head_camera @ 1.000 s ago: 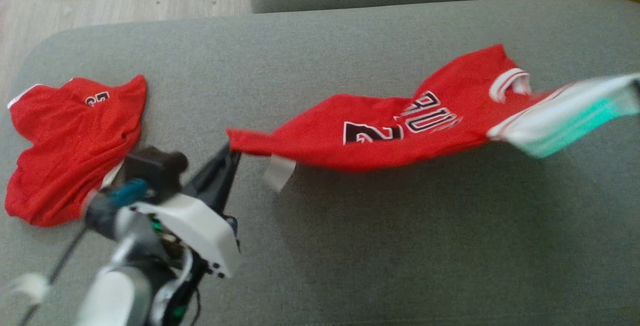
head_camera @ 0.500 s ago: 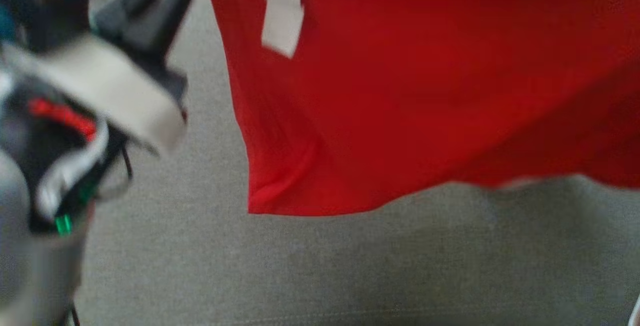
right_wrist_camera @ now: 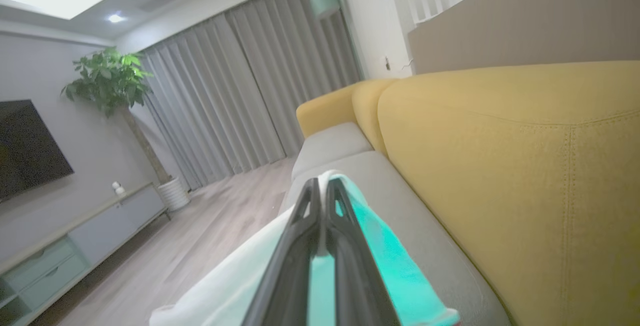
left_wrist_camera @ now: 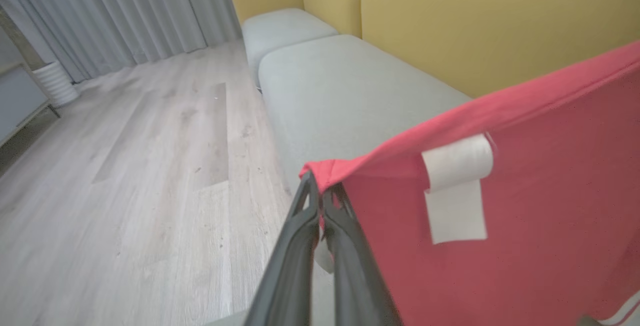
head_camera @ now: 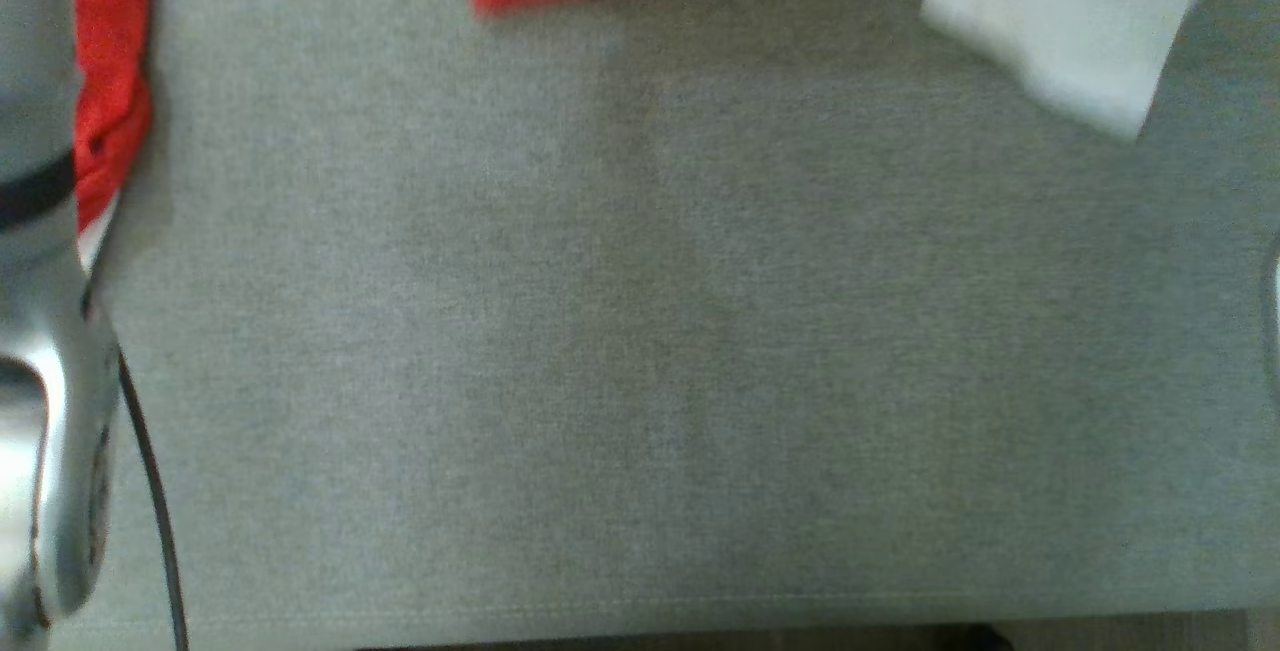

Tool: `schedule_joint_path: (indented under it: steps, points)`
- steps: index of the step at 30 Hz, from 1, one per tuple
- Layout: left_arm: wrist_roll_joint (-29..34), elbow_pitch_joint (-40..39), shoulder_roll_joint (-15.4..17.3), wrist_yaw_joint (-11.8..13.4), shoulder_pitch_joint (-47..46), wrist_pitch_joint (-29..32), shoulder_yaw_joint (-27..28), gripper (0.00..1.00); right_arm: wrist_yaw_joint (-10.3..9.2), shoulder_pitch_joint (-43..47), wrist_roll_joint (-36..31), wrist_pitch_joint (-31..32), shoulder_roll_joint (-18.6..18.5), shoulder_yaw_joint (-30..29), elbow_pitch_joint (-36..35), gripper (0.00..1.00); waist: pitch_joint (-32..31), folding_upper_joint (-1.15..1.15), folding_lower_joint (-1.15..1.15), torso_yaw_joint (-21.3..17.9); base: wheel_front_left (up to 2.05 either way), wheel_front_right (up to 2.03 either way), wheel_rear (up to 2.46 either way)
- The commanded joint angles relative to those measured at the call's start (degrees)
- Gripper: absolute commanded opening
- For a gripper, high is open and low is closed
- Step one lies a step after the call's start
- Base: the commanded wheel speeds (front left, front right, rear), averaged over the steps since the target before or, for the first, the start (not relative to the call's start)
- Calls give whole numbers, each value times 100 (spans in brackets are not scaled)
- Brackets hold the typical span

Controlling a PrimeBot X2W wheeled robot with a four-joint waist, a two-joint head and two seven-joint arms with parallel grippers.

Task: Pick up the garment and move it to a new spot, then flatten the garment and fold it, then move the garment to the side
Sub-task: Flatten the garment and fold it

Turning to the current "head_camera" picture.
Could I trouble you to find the white cloth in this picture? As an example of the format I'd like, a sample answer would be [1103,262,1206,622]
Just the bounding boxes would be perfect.
[918,0,1229,142]

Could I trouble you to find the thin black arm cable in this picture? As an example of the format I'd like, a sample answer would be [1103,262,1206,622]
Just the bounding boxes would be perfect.
[116,349,191,651]

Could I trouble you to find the red shorts with white trim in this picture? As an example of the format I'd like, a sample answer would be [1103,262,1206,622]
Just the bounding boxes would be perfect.
[70,0,155,270]

